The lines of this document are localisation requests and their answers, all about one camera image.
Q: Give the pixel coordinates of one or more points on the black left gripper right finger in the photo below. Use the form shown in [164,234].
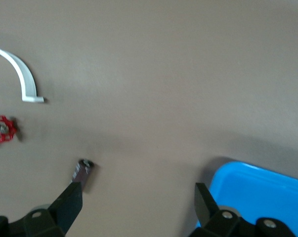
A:
[208,214]

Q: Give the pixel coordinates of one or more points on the white curved pipe clamp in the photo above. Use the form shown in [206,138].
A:
[27,81]

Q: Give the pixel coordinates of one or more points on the brown electrolytic capacitor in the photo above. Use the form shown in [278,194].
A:
[81,172]

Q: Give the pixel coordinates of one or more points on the blue plastic tray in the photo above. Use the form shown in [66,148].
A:
[262,192]

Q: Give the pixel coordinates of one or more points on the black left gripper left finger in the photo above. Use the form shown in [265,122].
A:
[64,209]

